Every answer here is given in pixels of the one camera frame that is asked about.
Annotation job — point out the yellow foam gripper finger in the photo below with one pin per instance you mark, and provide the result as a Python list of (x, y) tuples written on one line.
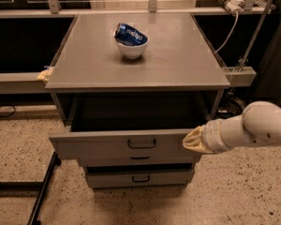
[(193, 141)]

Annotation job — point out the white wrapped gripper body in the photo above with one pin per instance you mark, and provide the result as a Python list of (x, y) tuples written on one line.
[(212, 137)]

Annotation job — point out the grey top drawer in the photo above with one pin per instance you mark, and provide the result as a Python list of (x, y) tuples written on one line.
[(131, 125)]

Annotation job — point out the grey drawer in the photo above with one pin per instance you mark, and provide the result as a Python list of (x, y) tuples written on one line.
[(131, 125), (139, 179), (127, 161)]

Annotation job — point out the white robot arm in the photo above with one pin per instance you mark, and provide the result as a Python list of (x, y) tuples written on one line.
[(258, 125)]

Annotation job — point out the grey drawer cabinet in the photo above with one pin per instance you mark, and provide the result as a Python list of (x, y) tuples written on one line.
[(177, 59)]

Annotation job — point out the grey bottom drawer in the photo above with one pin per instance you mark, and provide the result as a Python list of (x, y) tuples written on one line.
[(139, 179)]

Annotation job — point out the grey middle drawer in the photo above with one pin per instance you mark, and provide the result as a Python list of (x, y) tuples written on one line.
[(127, 161)]

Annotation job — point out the white ceramic bowl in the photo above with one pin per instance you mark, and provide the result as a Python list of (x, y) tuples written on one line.
[(132, 52)]

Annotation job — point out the crushed blue soda can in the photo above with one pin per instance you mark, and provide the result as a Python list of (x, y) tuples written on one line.
[(129, 35)]

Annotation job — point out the white power plug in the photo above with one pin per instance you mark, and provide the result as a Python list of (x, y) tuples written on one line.
[(231, 6)]

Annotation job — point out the metal diagonal rod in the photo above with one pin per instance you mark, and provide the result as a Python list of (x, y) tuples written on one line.
[(242, 61)]

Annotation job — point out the yellow foam corner pad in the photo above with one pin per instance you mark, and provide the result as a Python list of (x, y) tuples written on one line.
[(45, 74)]

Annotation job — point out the grey right side rail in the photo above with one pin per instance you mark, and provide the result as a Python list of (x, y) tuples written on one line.
[(243, 78)]

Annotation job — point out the grey rail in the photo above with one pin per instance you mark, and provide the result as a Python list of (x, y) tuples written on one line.
[(21, 83), (243, 78)]

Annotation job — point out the black floor frame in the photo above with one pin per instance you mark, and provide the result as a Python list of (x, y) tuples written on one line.
[(40, 188)]

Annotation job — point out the grey left side rail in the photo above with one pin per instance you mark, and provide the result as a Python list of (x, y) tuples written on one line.
[(21, 83)]

